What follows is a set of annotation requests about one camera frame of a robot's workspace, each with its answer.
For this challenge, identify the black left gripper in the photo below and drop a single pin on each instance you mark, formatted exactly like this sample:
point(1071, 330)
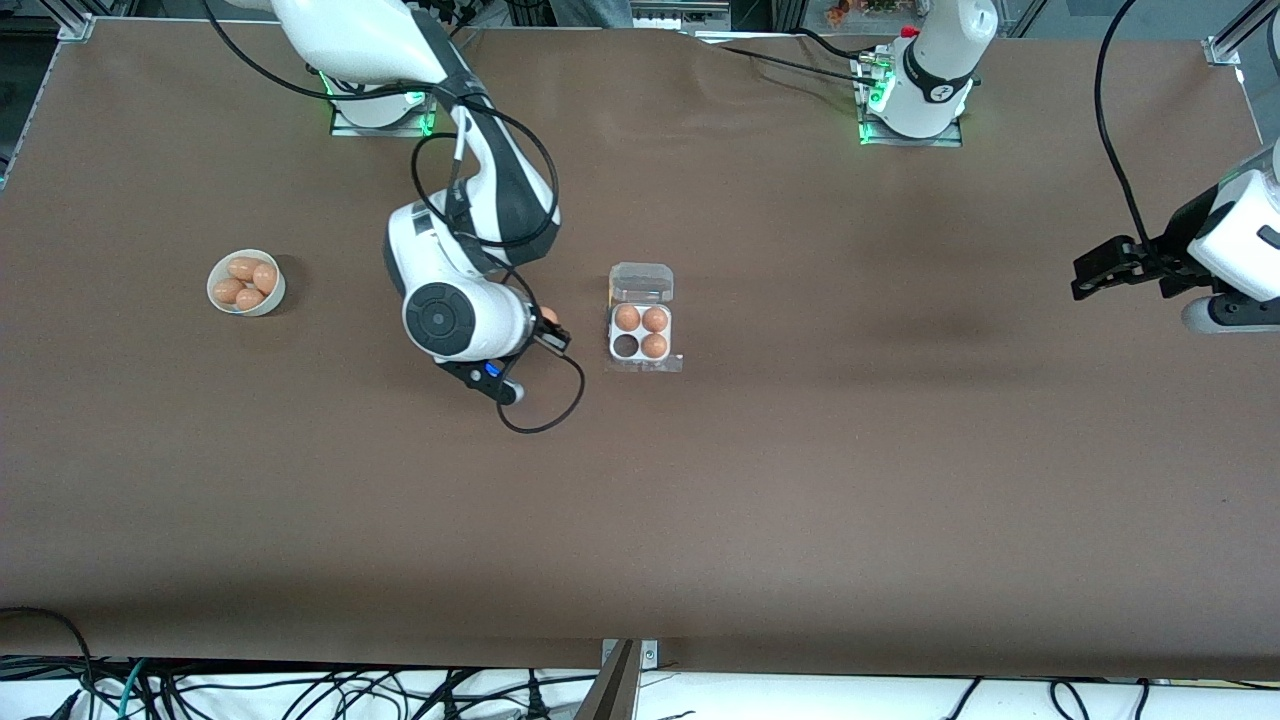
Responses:
point(1177, 243)

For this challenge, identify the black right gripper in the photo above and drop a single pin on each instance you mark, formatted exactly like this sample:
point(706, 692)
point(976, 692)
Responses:
point(549, 339)

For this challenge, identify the clear plastic egg box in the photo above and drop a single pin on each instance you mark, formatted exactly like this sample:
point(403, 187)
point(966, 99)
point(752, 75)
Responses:
point(640, 280)

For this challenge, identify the grey metal equipment box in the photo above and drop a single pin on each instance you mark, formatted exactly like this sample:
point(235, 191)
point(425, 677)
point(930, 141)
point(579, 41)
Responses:
point(680, 12)

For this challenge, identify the brown table cover sheet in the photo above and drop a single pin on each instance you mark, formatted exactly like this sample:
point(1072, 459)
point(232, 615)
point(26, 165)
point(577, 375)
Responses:
point(640, 500)

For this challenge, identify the white round bowl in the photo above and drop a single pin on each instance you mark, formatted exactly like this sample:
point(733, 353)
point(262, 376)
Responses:
point(274, 300)

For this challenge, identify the blue jeans leg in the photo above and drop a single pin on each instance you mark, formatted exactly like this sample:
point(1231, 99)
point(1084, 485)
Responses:
point(590, 10)

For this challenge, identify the orange background objects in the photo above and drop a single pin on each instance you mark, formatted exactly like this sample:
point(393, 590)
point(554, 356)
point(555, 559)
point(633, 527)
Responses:
point(848, 10)

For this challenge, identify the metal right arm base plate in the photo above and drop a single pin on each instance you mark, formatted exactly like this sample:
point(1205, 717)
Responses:
point(385, 128)

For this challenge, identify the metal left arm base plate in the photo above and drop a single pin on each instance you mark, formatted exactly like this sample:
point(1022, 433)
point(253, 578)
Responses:
point(868, 135)

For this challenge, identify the small grey metal bracket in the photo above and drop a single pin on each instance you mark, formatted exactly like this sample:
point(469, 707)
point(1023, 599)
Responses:
point(650, 652)

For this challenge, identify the dark metal camera pole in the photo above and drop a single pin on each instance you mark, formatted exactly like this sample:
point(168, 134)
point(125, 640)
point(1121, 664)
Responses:
point(610, 695)

